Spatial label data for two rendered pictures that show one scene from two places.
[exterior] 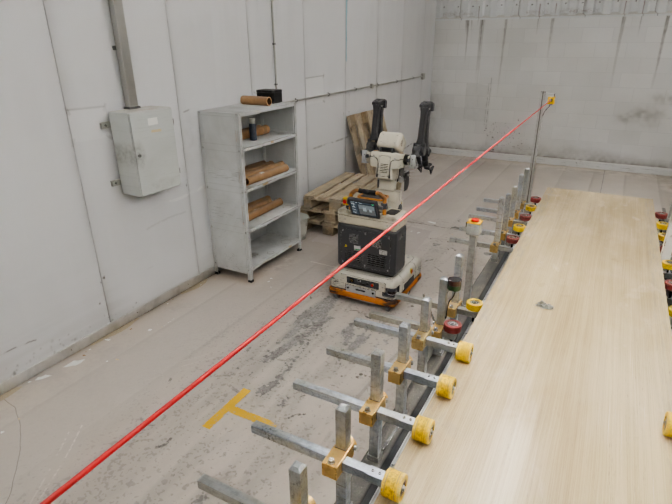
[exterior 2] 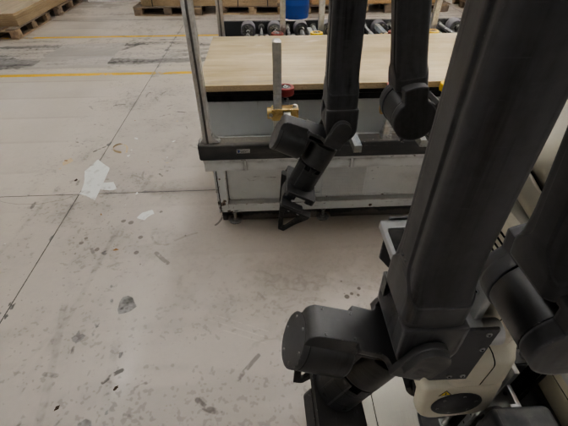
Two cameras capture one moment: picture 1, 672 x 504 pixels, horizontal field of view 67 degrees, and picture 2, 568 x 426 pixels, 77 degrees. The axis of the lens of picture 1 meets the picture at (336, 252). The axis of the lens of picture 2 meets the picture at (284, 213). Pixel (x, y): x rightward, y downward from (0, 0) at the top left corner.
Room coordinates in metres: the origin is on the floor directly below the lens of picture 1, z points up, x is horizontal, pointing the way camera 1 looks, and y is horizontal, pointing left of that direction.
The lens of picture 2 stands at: (4.79, -0.29, 1.53)
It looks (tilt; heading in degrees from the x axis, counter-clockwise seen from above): 41 degrees down; 238
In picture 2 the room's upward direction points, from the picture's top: straight up
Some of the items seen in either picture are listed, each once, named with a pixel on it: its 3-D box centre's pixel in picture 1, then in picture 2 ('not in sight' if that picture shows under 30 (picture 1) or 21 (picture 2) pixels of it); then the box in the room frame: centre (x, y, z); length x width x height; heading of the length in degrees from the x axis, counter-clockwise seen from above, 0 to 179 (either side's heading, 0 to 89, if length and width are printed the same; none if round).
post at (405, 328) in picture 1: (402, 376); not in sight; (1.63, -0.26, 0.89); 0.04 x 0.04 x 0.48; 62
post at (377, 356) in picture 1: (376, 408); not in sight; (1.41, -0.14, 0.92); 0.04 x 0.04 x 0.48; 62
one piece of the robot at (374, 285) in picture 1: (362, 282); not in sight; (3.79, -0.22, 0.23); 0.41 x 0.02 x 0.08; 61
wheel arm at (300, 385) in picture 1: (355, 404); not in sight; (1.40, -0.06, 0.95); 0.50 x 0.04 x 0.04; 62
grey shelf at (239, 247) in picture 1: (255, 188); not in sight; (4.76, 0.78, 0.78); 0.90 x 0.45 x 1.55; 152
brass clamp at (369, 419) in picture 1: (373, 407); not in sight; (1.39, -0.13, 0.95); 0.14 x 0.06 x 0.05; 152
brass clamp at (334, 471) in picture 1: (339, 456); not in sight; (1.17, -0.01, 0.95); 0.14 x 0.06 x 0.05; 152
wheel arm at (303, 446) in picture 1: (319, 452); not in sight; (1.18, 0.05, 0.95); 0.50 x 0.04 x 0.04; 62
